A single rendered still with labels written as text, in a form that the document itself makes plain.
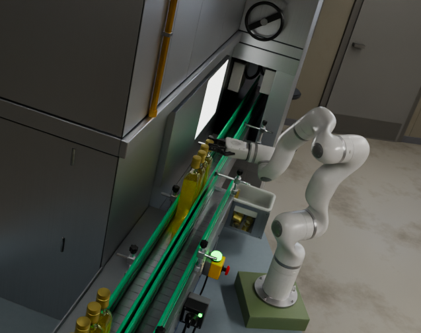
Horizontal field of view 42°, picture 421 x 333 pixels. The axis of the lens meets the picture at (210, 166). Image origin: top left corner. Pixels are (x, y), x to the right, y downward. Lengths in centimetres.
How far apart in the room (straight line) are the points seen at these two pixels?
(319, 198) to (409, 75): 451
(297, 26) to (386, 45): 319
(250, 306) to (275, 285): 13
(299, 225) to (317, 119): 41
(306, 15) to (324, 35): 290
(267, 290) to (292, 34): 143
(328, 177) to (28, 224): 107
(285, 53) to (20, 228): 177
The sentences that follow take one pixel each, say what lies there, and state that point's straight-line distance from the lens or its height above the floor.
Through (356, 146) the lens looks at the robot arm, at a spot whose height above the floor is 160.
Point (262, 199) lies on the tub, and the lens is 275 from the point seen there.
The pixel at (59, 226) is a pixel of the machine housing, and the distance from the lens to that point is 195.
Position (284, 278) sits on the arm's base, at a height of 95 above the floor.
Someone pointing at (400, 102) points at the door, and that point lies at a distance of 659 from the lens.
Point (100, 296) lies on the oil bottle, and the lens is 147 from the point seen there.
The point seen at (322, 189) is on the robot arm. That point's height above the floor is 141.
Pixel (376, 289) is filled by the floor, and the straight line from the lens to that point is 418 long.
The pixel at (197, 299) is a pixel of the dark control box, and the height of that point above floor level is 100.
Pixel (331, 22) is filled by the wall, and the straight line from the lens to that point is 596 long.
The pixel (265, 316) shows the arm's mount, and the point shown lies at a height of 82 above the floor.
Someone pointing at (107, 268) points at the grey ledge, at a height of 105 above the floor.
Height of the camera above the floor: 234
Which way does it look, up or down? 28 degrees down
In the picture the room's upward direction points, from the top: 14 degrees clockwise
